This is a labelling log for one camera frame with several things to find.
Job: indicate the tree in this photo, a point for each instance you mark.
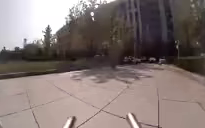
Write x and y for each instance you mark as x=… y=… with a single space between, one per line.
x=115 y=40

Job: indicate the pole with sign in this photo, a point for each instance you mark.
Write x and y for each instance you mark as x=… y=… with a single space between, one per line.
x=177 y=46

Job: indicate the grey slab pavement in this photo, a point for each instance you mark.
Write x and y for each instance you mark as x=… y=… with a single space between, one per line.
x=106 y=96

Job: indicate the row of trees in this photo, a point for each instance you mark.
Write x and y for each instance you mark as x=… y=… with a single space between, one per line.
x=47 y=40

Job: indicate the low hedge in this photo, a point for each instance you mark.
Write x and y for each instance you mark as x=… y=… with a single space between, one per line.
x=198 y=65

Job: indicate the row of parked cars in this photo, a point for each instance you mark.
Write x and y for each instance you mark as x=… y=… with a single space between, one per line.
x=152 y=60

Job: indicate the grass strip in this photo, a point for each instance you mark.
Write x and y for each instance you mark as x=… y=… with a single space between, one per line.
x=23 y=66

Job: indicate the low concrete kerb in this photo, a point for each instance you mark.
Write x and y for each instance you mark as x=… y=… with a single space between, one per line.
x=23 y=74

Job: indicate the group of tall trees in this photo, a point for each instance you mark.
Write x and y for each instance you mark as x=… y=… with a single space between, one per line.
x=198 y=26

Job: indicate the robot's own part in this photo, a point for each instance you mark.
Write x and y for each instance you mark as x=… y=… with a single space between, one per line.
x=69 y=122
x=132 y=120

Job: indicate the tall dark glass building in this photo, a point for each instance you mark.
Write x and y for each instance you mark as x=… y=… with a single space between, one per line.
x=150 y=26

